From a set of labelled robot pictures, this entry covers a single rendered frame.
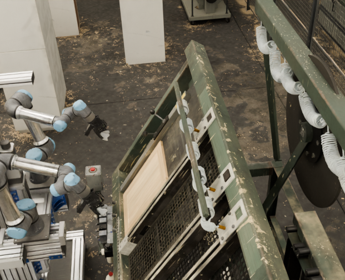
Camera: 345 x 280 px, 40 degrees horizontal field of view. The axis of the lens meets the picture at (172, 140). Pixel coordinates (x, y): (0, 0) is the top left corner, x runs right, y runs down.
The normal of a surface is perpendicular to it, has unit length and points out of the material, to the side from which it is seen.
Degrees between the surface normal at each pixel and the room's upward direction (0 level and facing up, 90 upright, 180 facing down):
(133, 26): 90
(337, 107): 0
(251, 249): 58
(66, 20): 90
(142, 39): 90
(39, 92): 90
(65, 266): 0
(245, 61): 0
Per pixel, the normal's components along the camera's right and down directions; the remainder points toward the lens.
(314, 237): -0.04, -0.79
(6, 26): 0.13, 0.61
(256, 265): -0.86, -0.34
